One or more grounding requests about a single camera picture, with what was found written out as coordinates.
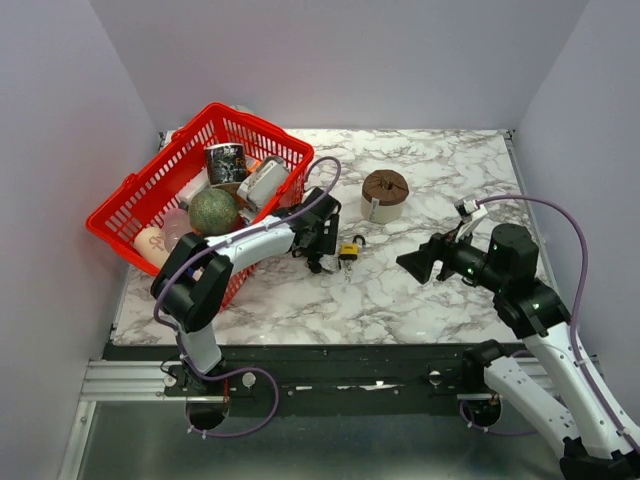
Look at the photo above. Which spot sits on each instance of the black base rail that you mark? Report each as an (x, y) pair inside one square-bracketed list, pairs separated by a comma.
[(335, 380)]

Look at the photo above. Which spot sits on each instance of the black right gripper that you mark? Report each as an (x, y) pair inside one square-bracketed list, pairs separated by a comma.
[(443, 248)]

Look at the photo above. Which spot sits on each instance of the yellow Opel padlock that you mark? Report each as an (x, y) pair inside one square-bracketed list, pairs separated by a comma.
[(350, 251)]

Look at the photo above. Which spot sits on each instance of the dark printed can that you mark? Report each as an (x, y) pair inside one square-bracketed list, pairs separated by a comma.
[(226, 163)]

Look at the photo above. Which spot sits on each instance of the white small box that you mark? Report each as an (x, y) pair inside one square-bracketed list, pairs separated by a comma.
[(194, 186)]

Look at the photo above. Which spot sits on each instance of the silver key bunch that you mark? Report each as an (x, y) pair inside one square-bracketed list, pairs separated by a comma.
[(347, 268)]

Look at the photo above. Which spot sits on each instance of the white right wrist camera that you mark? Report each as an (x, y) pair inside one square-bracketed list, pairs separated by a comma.
[(471, 213)]

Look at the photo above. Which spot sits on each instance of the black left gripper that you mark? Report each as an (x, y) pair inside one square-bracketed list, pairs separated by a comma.
[(325, 245)]

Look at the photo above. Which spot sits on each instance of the green glitter ball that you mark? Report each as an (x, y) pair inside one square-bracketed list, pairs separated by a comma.
[(213, 212)]

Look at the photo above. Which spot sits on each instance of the black Kaijing padlock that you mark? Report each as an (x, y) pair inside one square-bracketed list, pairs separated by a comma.
[(315, 265)]

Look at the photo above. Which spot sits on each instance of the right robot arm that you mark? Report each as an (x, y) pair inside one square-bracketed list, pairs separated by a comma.
[(574, 423)]

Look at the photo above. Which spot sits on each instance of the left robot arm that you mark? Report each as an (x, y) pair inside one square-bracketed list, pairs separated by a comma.
[(192, 284)]

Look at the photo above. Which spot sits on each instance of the red plastic basket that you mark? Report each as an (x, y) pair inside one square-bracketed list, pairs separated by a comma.
[(144, 197)]

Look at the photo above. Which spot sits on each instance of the silver grey can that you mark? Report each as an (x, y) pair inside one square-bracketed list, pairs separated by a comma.
[(262, 184)]

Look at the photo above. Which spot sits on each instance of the brown wrapped paper roll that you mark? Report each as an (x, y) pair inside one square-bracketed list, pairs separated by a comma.
[(383, 196)]

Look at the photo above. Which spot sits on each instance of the clear plastic bottle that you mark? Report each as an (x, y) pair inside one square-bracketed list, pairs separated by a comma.
[(176, 223)]

